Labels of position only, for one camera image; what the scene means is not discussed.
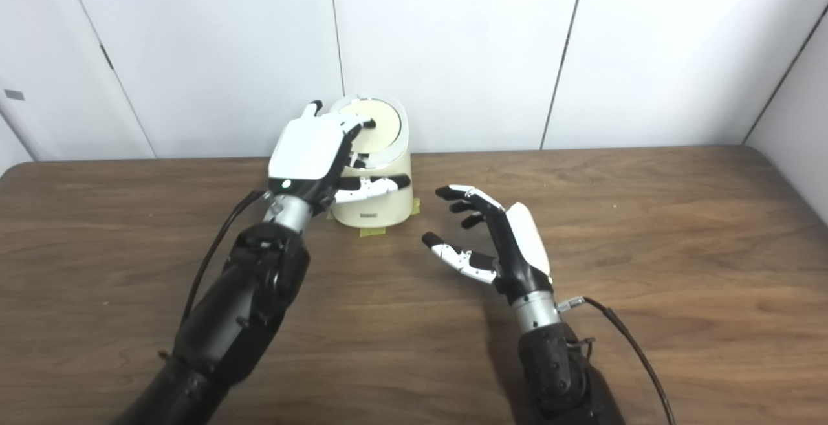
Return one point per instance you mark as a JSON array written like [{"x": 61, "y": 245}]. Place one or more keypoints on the cream-colored bin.
[{"x": 381, "y": 208}]

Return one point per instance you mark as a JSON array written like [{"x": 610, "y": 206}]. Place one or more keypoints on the cream round bin lid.
[{"x": 381, "y": 130}]

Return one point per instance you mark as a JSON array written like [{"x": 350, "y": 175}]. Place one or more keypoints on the long yellow tape strip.
[{"x": 372, "y": 231}]

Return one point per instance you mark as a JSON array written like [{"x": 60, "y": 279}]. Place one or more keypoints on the black wall panel hinge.
[{"x": 107, "y": 57}]

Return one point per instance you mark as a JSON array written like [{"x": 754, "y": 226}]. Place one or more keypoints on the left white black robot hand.
[{"x": 307, "y": 153}]

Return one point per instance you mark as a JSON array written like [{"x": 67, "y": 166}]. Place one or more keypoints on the tall yellow tape piece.
[{"x": 414, "y": 206}]

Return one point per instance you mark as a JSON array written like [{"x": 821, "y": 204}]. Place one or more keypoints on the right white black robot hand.
[{"x": 524, "y": 244}]

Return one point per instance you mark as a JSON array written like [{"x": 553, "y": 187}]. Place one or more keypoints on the grey wall label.
[{"x": 14, "y": 95}]

